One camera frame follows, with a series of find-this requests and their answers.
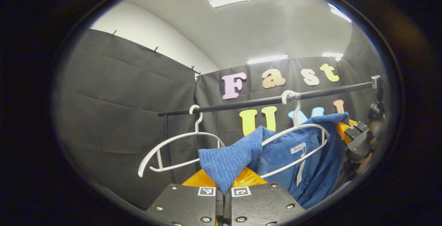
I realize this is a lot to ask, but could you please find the black tripod mount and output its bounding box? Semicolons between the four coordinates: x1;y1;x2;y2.
369;75;386;123

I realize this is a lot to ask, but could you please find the black backdrop cloth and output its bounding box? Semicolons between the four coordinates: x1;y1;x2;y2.
55;29;387;210

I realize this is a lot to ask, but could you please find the black metal clothes rack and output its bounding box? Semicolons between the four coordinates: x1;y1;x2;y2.
158;81;377;184

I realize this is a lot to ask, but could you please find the white plastic hanger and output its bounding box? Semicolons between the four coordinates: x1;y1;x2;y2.
259;90;330;179
138;105;225;178

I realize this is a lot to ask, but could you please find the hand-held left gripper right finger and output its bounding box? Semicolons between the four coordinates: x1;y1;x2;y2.
224;167;306;226

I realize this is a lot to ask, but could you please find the blue corduroy jacket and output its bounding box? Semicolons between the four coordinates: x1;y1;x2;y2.
199;112;351;210

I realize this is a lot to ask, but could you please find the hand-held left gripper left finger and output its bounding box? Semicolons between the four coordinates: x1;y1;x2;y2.
145;168;225;226

